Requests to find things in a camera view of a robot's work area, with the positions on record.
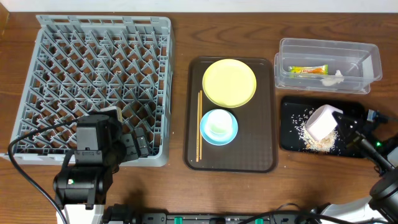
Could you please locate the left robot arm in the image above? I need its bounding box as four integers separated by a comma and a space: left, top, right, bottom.
53, 113, 150, 223

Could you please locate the spilled rice pile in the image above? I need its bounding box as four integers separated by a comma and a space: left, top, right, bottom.
288, 108, 340, 153

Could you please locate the green orange snack wrapper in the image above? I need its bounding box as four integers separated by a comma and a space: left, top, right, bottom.
288, 65, 328, 75

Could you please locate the light blue bowl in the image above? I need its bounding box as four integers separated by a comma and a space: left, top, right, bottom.
200, 109, 239, 146

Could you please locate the grey dishwasher rack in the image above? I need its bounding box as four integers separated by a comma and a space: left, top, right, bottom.
12, 15, 174, 167

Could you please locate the white tissue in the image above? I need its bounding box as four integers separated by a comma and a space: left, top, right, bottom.
321, 70, 344, 86

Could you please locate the black food waste tray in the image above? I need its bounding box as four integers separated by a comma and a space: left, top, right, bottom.
280, 96, 365, 158

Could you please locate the wooden chopstick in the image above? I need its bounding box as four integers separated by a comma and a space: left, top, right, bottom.
196, 92, 200, 162
199, 90, 203, 161

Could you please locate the brown serving tray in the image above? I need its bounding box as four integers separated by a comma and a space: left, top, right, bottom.
183, 57, 279, 173

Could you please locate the yellow plate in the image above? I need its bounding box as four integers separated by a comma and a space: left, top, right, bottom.
202, 58, 257, 108

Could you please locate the white cup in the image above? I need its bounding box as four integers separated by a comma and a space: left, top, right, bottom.
206, 109, 233, 135

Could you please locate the clear plastic waste bin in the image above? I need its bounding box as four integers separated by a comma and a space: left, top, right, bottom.
274, 38, 382, 95

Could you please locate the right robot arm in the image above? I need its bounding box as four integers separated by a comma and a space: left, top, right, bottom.
320, 110, 397, 223

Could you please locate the pink bowl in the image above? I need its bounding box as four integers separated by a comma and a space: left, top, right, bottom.
305, 105, 343, 141

